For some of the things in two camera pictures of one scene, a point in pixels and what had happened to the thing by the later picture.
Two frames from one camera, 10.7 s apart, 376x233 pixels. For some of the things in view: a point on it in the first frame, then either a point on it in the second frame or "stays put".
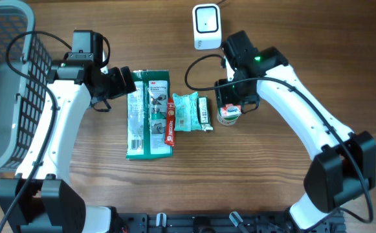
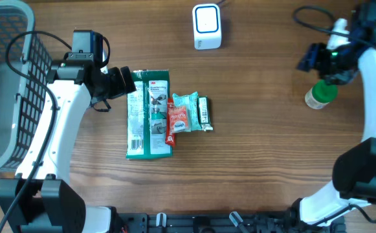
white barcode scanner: (206, 26) stays put
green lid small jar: (228, 114) -> (321, 94)
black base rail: (232, 222) stays put
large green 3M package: (146, 109) stays put
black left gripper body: (115, 85) stays put
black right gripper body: (234, 94) -> (331, 65)
